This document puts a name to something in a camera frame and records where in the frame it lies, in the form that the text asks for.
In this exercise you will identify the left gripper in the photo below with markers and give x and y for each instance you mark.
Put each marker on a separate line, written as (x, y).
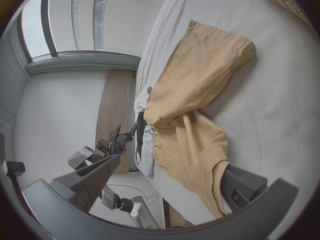
(117, 142)

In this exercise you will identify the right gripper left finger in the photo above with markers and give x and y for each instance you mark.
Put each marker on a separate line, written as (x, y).
(92, 181)

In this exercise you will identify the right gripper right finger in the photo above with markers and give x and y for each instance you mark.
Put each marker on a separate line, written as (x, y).
(245, 186)

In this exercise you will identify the tan shorts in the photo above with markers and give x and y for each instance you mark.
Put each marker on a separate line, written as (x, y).
(195, 89)

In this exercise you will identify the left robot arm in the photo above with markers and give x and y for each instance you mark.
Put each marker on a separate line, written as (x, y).
(80, 157)

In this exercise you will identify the black garment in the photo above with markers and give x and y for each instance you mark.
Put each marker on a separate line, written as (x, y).
(142, 126)

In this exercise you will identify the pale grey garment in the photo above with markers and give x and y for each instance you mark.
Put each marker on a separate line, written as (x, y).
(148, 154)

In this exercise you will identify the white garment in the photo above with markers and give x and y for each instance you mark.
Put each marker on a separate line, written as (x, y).
(141, 104)

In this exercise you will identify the green garment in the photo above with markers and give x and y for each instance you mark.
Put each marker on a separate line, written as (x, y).
(149, 90)

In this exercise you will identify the bed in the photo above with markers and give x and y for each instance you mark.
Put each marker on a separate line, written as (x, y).
(275, 96)

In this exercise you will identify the window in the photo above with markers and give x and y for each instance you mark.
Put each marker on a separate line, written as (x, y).
(120, 16)

